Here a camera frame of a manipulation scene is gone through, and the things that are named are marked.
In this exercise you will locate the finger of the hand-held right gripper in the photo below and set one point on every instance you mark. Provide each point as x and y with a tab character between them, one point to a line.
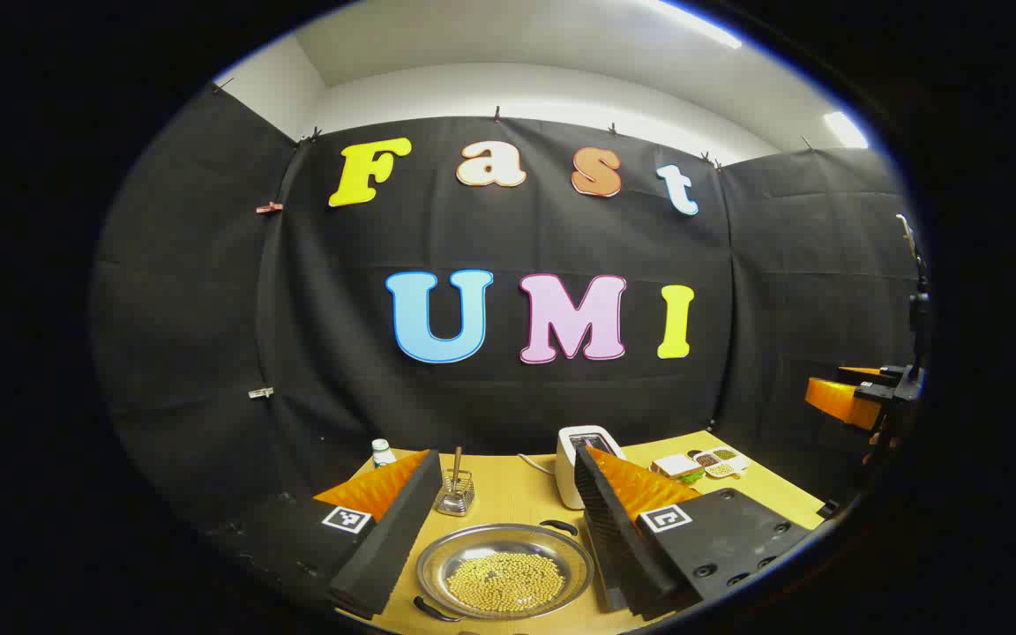
839	401
861	372

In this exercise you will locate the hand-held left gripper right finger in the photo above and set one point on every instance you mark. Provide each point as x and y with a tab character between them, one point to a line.
618	547

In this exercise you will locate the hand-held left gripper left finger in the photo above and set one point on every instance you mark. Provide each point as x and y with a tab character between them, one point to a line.
393	538

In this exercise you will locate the white drink bottle green label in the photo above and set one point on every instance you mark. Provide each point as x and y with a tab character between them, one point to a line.
382	454

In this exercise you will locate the pile of soybeans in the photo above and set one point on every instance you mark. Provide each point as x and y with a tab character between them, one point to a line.
506	582

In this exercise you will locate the white divided dish with beans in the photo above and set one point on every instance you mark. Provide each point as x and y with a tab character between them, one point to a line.
720	470

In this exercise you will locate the black backdrop cloth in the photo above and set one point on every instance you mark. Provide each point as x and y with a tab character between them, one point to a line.
517	397

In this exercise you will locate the silver backdrop clip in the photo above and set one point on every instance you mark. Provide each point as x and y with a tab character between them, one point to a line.
260	392

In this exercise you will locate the short ceiling light panel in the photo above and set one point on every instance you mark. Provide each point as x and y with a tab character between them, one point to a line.
845	130

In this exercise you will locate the red backdrop clip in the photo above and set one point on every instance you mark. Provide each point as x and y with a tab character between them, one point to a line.
269	207

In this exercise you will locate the long ceiling light strip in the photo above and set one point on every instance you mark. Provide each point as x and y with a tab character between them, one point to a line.
693	22

